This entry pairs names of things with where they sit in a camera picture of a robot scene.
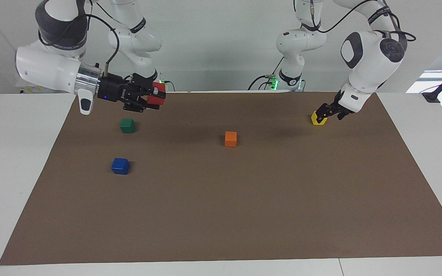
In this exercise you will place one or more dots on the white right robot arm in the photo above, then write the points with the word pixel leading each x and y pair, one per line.
pixel 44 71

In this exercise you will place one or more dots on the orange cube block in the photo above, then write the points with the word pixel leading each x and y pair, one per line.
pixel 230 139

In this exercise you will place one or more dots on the blue cube block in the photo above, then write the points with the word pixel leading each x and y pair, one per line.
pixel 120 166

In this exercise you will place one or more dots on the yellow cube block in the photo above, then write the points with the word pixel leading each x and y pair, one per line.
pixel 315 119

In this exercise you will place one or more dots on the green cube block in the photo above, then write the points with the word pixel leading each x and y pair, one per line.
pixel 127 125

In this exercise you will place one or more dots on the brown table mat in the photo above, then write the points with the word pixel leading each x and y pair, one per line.
pixel 221 207

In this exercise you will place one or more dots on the white box yellow label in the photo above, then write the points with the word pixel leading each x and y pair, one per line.
pixel 33 89

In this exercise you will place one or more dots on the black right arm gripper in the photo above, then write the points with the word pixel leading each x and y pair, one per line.
pixel 113 92

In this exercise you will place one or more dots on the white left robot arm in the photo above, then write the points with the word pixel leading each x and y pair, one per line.
pixel 366 65

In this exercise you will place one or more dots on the red cube block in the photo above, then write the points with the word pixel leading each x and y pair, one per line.
pixel 159 94

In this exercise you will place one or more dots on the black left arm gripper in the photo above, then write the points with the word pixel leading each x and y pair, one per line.
pixel 338 105

